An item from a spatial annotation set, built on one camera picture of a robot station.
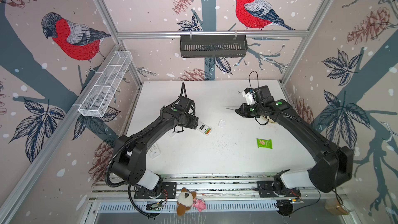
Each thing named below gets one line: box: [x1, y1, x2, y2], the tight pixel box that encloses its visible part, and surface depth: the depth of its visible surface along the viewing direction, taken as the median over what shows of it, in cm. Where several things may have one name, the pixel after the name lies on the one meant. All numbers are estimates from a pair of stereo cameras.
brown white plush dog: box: [176, 187, 197, 217], surface depth 70 cm
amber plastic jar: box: [324, 197, 350, 216], surface depth 65 cm
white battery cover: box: [218, 119, 226, 129], surface depth 100 cm
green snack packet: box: [256, 138, 273, 149], surface depth 90 cm
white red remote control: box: [196, 120, 213, 136], surface depth 96 cm
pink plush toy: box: [192, 198, 207, 213], surface depth 70 cm
